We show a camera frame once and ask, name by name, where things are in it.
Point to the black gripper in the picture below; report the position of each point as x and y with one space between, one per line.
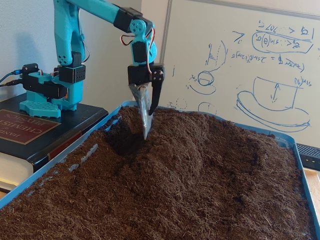
138 75

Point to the black chemistry physics handbook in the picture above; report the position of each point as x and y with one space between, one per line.
25 127

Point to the whiteboard with blue drawings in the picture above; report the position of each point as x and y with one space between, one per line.
190 37

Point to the blue plastic tray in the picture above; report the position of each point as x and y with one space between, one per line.
17 190

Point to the brown soil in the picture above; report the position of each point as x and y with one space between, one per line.
162 187

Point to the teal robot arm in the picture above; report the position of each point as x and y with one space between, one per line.
67 37

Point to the black vented box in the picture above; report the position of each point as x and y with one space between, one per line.
310 156

